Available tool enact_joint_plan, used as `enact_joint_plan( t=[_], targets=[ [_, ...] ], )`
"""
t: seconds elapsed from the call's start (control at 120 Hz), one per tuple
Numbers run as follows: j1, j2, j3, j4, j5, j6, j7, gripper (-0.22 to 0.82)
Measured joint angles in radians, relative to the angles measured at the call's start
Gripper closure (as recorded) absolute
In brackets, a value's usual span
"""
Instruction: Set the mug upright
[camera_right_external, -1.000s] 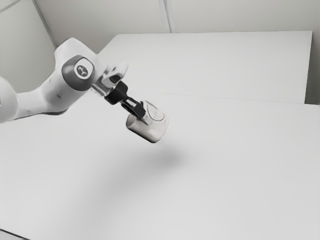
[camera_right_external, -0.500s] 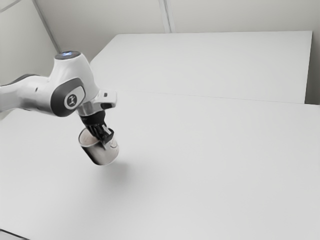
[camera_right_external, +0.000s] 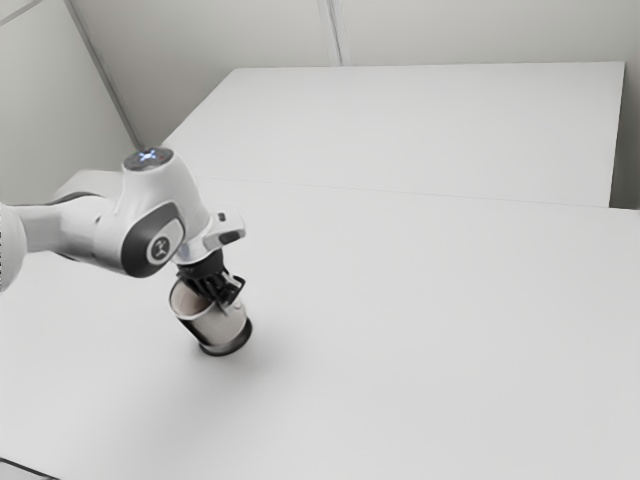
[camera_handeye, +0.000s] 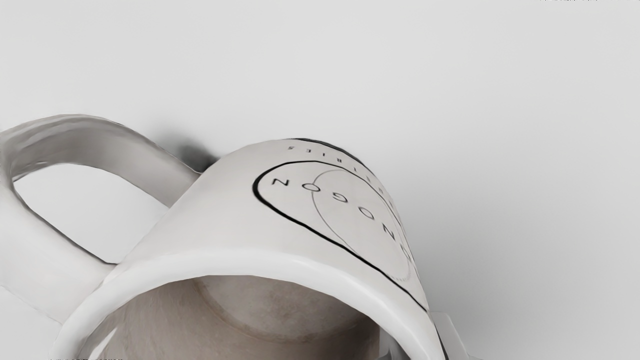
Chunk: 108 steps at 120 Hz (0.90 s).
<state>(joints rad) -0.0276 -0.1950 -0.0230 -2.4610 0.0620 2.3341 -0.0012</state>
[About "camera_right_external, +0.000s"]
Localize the silver metal mug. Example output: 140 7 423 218
168 277 254 357

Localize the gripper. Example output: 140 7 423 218
175 252 247 305

